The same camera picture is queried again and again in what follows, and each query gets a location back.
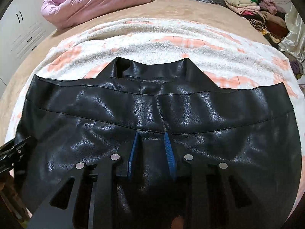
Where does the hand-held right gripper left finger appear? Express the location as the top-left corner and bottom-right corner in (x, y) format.
(28, 132), (141, 229)

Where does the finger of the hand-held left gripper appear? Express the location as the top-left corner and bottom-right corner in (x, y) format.
(0, 136), (32, 164)

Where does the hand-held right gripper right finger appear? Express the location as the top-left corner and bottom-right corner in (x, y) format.
(164, 132), (262, 229)

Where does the black leather jacket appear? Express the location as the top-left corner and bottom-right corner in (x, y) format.
(14, 57), (303, 229)

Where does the pile of mixed clothes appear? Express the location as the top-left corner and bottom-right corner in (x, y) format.
(223, 0), (290, 45)

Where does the person's right hand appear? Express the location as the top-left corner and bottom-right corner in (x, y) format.
(172, 216), (185, 229)

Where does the white blanket with orange print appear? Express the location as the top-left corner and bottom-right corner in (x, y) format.
(5, 18), (305, 163)

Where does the white wardrobe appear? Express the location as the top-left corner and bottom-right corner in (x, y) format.
(0, 0), (65, 93)

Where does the tan bed cover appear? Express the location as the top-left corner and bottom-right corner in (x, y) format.
(0, 0), (273, 136)

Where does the pink comforter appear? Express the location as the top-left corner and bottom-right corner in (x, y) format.
(40, 0), (157, 31)

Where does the cream satin cloth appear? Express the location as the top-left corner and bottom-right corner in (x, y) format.
(278, 3), (305, 61)

